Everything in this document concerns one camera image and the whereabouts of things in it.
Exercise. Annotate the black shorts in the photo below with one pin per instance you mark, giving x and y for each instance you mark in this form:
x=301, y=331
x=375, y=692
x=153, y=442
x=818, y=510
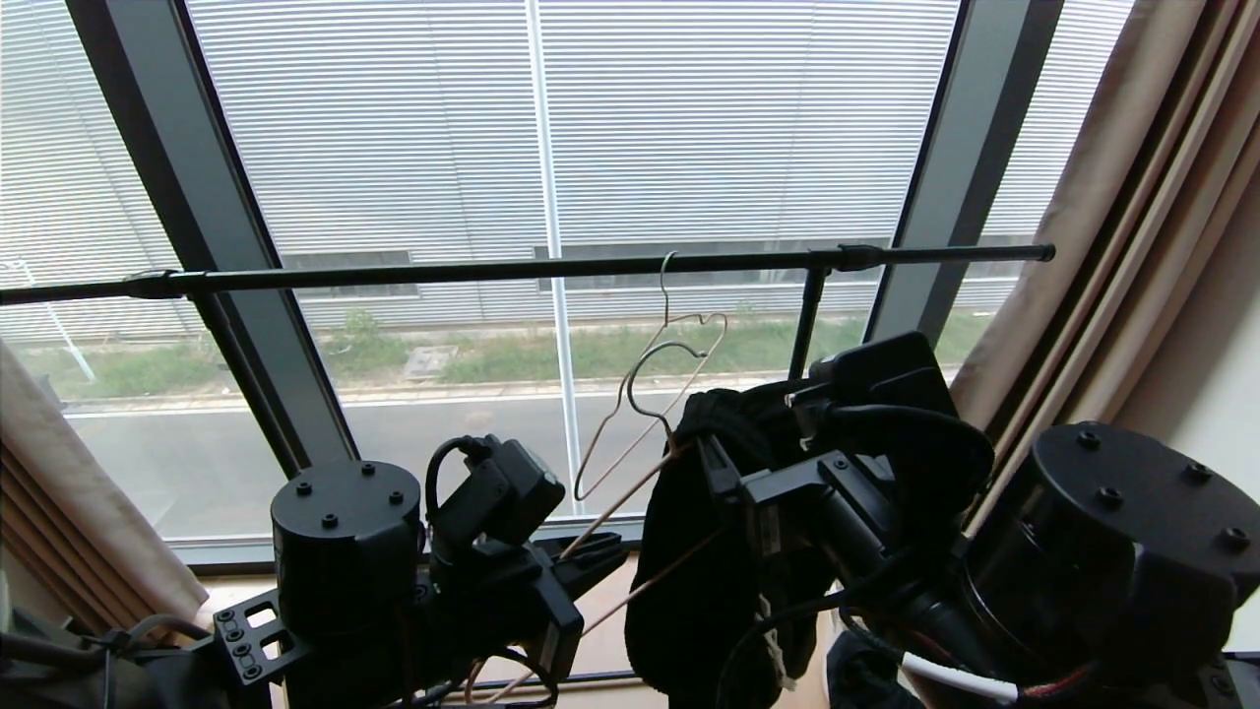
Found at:
x=689, y=591

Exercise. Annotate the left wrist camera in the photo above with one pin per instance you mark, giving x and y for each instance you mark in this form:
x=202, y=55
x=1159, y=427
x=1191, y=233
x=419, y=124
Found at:
x=512, y=492

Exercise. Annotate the window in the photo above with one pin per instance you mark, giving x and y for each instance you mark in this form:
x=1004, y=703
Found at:
x=965, y=148

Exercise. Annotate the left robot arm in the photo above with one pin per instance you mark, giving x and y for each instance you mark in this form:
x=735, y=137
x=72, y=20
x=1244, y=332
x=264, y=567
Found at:
x=345, y=551

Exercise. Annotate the pink clothes hanger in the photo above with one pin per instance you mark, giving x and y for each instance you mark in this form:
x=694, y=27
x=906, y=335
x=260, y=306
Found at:
x=620, y=504
x=666, y=305

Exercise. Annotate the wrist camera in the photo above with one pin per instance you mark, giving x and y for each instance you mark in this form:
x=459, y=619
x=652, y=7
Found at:
x=876, y=374
x=512, y=492

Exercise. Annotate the black clothes rack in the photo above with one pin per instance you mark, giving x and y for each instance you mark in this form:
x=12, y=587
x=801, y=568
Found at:
x=492, y=270

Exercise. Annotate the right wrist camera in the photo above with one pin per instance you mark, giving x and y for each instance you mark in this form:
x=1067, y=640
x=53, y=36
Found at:
x=876, y=374

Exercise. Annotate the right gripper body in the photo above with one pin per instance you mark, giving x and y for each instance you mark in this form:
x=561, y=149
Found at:
x=807, y=512

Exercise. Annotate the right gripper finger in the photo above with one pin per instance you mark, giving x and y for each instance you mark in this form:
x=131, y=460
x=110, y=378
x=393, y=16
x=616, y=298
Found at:
x=724, y=473

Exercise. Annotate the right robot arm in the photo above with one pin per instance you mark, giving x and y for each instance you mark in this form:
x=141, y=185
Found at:
x=1112, y=551

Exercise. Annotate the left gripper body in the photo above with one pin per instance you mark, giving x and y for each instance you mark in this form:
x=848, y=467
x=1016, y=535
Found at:
x=512, y=601

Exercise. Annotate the heap of black clothes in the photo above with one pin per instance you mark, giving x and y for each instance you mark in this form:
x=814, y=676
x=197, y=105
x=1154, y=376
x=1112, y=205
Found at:
x=871, y=679

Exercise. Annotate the beige curtain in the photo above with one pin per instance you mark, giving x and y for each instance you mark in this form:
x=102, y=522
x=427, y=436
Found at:
x=1112, y=197
x=59, y=492

